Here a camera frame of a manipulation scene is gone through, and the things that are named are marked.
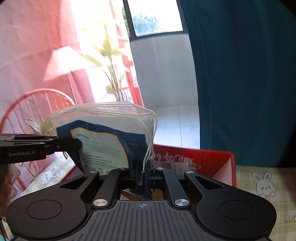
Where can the teal curtain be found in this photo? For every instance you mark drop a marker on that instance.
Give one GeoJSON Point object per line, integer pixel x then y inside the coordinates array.
{"type": "Point", "coordinates": [244, 58]}

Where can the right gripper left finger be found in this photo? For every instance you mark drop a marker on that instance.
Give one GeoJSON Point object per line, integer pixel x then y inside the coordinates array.
{"type": "Point", "coordinates": [118, 180]}

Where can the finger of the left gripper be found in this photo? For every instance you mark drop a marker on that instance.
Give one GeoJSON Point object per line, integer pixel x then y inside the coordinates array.
{"type": "Point", "coordinates": [67, 144]}

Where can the red wire chair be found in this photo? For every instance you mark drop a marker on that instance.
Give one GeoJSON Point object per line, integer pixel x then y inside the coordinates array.
{"type": "Point", "coordinates": [30, 114]}

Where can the checked bunny tablecloth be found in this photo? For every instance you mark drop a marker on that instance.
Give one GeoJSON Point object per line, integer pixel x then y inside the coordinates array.
{"type": "Point", "coordinates": [218, 211]}

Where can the pink printed backdrop cloth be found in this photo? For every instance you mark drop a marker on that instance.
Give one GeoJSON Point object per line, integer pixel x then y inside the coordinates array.
{"type": "Point", "coordinates": [80, 48]}

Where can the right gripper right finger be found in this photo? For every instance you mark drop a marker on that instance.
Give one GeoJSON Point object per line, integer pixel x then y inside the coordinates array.
{"type": "Point", "coordinates": [166, 186]}

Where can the red strawberry cardboard box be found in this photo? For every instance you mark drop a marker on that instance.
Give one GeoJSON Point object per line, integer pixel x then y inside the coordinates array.
{"type": "Point", "coordinates": [219, 165]}

